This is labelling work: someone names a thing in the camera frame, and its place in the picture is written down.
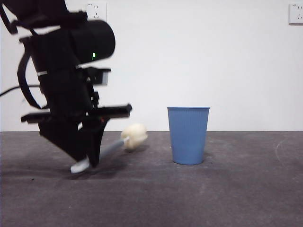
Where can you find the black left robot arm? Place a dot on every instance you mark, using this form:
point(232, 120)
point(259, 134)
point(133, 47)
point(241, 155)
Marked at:
point(94, 40)

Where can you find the white wall socket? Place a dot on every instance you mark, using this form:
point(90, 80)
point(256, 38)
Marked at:
point(100, 11)
point(296, 14)

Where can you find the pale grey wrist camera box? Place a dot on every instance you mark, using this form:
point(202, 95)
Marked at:
point(103, 78)

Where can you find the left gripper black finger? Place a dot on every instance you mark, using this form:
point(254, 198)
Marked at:
point(61, 137)
point(95, 142)

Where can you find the blue ribbed plastic cup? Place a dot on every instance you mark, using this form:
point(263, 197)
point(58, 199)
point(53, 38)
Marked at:
point(188, 137)

